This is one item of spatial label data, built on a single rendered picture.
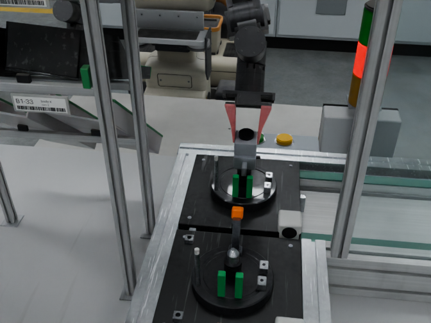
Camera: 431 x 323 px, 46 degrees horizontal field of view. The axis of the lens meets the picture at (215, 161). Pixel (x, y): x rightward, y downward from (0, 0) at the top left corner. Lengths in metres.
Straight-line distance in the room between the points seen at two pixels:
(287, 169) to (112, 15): 3.34
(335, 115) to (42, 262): 0.67
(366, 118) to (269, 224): 0.32
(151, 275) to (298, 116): 0.81
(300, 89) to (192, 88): 1.87
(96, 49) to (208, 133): 0.80
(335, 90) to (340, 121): 2.81
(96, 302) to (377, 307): 0.54
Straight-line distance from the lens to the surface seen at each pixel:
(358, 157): 0.85
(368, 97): 0.78
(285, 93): 3.54
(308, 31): 4.14
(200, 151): 1.22
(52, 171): 1.39
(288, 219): 0.99
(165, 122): 1.53
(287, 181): 1.12
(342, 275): 1.01
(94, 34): 0.72
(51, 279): 1.10
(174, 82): 1.81
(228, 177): 1.09
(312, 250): 0.99
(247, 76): 1.00
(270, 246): 0.97
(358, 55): 0.79
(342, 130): 0.84
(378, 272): 1.02
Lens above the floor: 1.65
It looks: 36 degrees down
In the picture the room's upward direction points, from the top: straight up
